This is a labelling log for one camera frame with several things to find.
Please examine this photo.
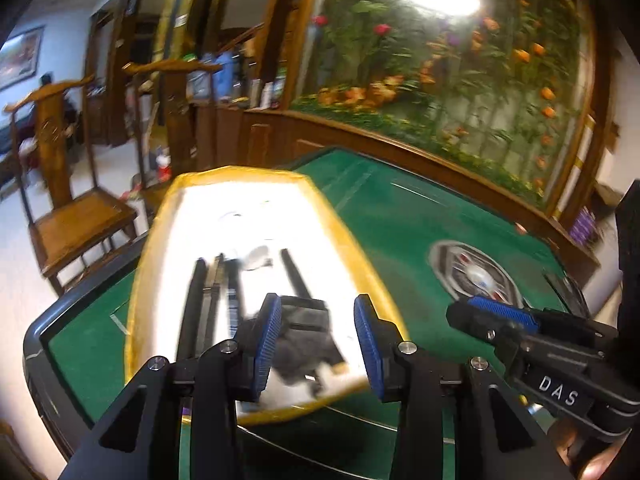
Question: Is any dark grey object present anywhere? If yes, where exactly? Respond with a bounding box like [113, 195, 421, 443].
[245, 296, 352, 397]

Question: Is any blue thermos jug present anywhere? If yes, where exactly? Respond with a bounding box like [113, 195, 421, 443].
[215, 52, 236, 101]

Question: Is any short black marker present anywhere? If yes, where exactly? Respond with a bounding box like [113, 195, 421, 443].
[279, 247, 314, 302]

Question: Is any framed painting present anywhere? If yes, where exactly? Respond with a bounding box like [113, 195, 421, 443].
[0, 26, 46, 92]

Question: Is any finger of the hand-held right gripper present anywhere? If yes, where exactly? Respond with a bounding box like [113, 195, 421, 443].
[446, 295, 546, 347]

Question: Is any white crumpled plastic bag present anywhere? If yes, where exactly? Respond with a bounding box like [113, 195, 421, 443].
[242, 244, 274, 271]

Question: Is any wooden chair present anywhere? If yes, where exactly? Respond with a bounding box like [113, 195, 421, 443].
[4, 74, 140, 296]
[122, 59, 223, 201]

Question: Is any round table control panel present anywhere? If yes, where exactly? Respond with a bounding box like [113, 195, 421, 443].
[428, 239, 527, 312]

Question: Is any yellow box with white lining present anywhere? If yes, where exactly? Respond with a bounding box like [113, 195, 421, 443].
[124, 166, 412, 429]

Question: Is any flower wall mural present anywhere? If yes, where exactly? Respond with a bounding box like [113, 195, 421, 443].
[290, 0, 597, 207]

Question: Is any purple box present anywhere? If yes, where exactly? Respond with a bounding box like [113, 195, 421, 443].
[569, 209, 599, 246]

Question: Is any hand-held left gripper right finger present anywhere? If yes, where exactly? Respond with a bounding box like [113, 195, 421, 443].
[353, 296, 576, 480]

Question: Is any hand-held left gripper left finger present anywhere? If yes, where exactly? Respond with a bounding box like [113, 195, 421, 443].
[60, 292, 283, 480]

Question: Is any person's right hand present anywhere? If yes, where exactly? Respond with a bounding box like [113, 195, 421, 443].
[552, 419, 621, 480]

